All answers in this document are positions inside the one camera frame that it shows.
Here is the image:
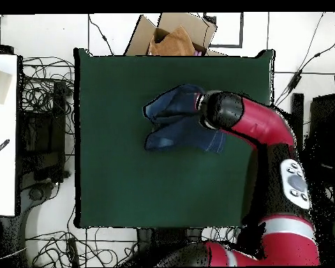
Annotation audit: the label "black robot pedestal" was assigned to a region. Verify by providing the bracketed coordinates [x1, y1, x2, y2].
[136, 227, 204, 267]

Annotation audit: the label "black box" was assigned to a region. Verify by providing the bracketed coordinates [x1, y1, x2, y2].
[0, 43, 15, 55]

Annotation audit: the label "tangled black cables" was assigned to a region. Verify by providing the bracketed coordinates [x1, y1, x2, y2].
[20, 56, 75, 136]
[24, 228, 139, 267]
[200, 226, 242, 245]

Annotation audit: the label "thin black floor cable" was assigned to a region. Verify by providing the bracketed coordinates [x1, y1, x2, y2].
[87, 13, 114, 56]

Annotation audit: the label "black cable with connector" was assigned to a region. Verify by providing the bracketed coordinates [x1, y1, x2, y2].
[272, 33, 335, 107]

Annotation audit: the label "black power strip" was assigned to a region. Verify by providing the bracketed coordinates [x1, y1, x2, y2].
[66, 237, 80, 267]

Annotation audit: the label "grey chair base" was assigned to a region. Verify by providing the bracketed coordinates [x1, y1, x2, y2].
[16, 179, 61, 267]

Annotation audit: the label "dark green table cloth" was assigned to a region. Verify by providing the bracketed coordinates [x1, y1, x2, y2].
[73, 47, 275, 230]

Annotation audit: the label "black metal stand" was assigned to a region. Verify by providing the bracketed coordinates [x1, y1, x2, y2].
[16, 80, 70, 188]

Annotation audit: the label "white side table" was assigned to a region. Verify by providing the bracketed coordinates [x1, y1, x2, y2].
[0, 53, 18, 217]

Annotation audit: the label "blue denim jeans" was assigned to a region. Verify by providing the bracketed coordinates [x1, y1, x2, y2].
[142, 83, 227, 154]

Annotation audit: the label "brown cardboard box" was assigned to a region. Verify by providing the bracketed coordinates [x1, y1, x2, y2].
[124, 12, 227, 57]

